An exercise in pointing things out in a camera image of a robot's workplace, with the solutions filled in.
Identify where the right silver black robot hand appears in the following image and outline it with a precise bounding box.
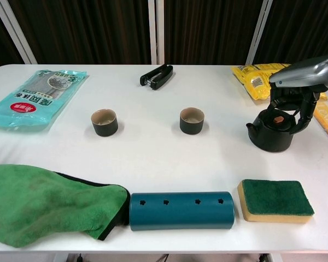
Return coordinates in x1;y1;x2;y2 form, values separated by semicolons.
269;53;328;134

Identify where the black teapot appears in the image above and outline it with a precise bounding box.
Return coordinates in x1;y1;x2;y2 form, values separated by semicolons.
245;108;295;153

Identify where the dark cup beige inside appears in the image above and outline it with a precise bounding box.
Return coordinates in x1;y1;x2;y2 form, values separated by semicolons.
90;108;119;137
179;107;205;135

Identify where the dark slatted partition screen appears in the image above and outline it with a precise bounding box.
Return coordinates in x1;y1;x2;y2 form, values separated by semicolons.
156;0;273;66
0;0;38;73
0;0;157;66
245;0;328;66

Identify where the yellow snack bag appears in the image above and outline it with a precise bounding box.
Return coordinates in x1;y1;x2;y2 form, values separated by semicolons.
231;63;328;101

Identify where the green yellow scrub sponge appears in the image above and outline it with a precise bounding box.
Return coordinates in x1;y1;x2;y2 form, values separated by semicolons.
237;178;315;224

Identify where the black stapler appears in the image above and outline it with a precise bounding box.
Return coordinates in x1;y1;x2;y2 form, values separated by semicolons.
139;64;174;91

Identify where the teal cylinder with holes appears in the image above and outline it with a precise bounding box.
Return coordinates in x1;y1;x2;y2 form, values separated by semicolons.
128;191;236;232

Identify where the teal cleaning cloth package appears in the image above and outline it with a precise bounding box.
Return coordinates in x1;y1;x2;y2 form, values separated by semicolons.
0;68;89;133

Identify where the green microfibre cloth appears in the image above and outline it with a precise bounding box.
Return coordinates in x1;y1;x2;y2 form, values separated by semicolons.
0;163;131;248

